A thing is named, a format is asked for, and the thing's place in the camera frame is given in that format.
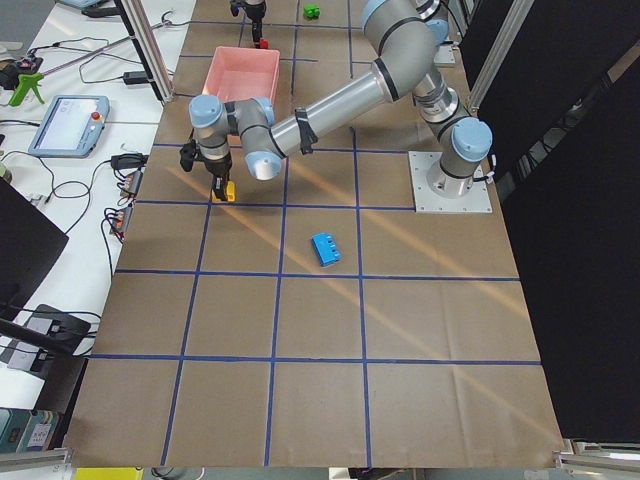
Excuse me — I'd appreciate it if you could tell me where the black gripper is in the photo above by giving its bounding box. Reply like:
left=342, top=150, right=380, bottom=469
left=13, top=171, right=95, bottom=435
left=246, top=2, right=266, bottom=48
left=204, top=156, right=233, bottom=201

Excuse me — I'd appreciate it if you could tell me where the yellow toy block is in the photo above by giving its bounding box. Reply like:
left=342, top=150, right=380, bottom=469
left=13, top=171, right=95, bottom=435
left=211, top=181, right=236, bottom=203

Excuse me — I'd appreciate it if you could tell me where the blue toy block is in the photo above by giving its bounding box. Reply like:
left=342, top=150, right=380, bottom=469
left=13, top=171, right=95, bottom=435
left=311, top=232, right=342, bottom=267

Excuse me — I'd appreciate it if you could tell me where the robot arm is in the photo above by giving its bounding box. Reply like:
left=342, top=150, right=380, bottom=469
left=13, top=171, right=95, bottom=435
left=229, top=1, right=456, bottom=67
left=180, top=0, right=493, bottom=201

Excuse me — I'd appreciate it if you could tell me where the pink plastic box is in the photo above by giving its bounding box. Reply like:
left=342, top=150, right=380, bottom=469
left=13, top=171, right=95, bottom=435
left=202, top=46, right=280, bottom=103

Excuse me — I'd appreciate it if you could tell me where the green toy block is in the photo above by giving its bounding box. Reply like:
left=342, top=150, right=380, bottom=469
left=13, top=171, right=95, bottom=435
left=303, top=3, right=321, bottom=20

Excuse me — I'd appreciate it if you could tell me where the black power adapter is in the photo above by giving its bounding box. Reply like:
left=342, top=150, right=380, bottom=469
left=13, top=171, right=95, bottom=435
left=122, top=71, right=149, bottom=85

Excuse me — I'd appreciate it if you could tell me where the teach pendant tablet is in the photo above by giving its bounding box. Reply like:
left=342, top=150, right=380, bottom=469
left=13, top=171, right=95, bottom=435
left=28, top=95, right=110, bottom=158

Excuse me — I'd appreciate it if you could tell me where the black monitor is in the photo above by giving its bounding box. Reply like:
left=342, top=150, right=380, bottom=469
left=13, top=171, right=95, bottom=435
left=0, top=180, right=68, bottom=320

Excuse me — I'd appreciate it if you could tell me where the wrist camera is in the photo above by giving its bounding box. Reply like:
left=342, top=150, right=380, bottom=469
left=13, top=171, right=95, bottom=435
left=179, top=139, right=198, bottom=172

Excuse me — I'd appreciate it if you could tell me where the aluminium frame post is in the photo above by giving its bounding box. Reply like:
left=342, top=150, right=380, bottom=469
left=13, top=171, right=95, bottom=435
left=115, top=0, right=173, bottom=104

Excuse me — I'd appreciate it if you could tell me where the green handled reacher tool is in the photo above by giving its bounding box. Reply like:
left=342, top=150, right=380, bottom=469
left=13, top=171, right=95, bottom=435
left=8, top=73, right=44, bottom=107

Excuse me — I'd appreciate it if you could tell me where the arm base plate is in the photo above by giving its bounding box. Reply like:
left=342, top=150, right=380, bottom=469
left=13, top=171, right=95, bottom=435
left=408, top=151, right=493, bottom=214

